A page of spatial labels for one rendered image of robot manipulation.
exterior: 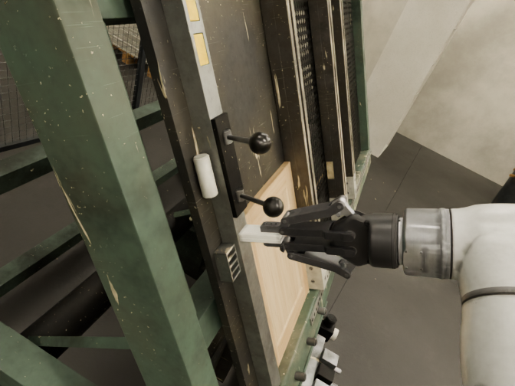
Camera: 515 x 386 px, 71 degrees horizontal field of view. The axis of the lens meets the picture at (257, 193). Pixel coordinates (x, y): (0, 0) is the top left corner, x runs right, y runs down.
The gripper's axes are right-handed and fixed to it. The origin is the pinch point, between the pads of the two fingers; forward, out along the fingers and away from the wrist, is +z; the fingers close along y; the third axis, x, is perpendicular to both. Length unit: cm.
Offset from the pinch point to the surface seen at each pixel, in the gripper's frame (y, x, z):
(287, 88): -13, 53, 11
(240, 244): 10.1, 11.1, 11.4
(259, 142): -13.0, 6.4, 0.6
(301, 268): 44, 49, 14
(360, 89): 16, 198, 14
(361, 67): 2, 198, 12
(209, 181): -5.8, 7.8, 12.7
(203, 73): -24.2, 12.0, 11.3
